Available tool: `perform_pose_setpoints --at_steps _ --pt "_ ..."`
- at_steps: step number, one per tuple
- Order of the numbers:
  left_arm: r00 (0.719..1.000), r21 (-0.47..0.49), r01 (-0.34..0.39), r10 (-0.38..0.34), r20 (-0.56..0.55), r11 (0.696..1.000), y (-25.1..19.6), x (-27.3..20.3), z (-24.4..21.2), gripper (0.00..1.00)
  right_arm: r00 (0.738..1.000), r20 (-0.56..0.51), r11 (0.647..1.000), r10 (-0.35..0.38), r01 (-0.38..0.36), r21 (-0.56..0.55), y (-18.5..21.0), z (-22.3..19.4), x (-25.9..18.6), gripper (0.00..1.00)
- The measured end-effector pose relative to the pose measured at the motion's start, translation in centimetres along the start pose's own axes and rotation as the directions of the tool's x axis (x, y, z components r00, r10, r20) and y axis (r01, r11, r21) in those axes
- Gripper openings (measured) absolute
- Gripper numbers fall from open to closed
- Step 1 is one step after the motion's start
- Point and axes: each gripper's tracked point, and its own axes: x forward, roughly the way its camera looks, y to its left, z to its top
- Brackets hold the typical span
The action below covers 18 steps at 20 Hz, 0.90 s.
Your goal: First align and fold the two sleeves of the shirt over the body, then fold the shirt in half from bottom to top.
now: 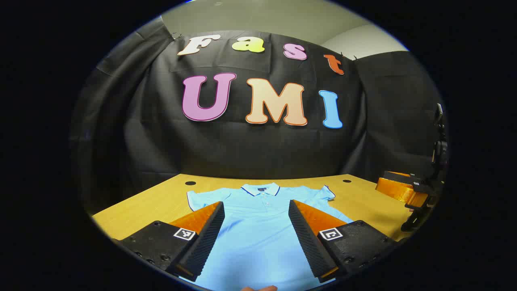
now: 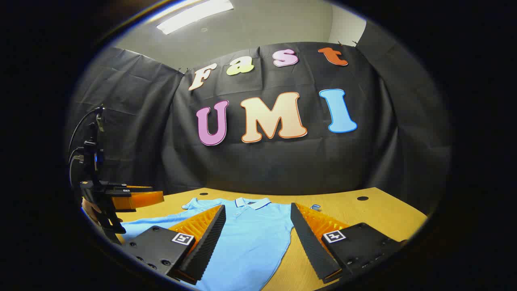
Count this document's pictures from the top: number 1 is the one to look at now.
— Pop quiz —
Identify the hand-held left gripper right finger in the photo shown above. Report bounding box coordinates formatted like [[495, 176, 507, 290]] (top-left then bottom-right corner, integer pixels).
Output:
[[288, 199, 398, 283]]

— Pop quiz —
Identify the light blue T-shirt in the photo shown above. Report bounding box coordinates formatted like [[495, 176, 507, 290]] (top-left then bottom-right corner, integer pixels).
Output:
[[178, 183, 356, 291]]

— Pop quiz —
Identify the black backdrop cloth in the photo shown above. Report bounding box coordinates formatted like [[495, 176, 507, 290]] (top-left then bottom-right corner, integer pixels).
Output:
[[69, 16, 449, 215]]

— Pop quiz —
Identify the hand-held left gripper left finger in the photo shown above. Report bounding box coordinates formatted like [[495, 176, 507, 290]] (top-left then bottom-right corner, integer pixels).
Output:
[[111, 201, 225, 282]]

